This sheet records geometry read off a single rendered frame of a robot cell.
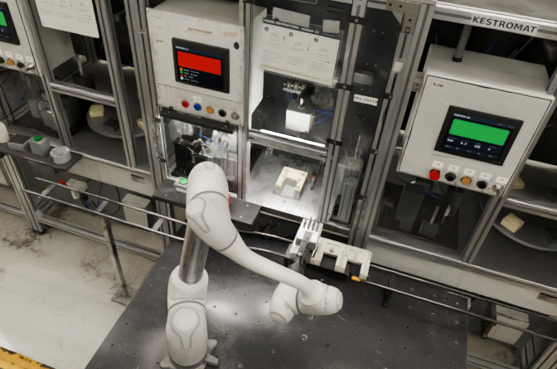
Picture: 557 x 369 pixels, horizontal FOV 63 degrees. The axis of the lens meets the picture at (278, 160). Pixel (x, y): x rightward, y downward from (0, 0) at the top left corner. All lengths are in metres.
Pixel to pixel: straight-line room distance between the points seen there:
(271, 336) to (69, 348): 1.34
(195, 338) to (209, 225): 0.58
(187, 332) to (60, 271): 1.67
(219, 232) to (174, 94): 0.83
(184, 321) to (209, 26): 1.13
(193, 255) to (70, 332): 1.44
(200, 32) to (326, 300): 1.14
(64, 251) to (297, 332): 1.90
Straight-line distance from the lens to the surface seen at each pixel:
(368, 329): 2.21
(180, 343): 1.88
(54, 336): 3.10
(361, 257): 2.20
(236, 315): 2.17
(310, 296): 1.73
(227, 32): 1.81
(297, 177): 2.36
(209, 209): 1.42
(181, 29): 1.90
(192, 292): 1.93
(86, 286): 3.24
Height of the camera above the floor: 2.54
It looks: 40 degrees down
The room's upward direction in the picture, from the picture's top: 5 degrees clockwise
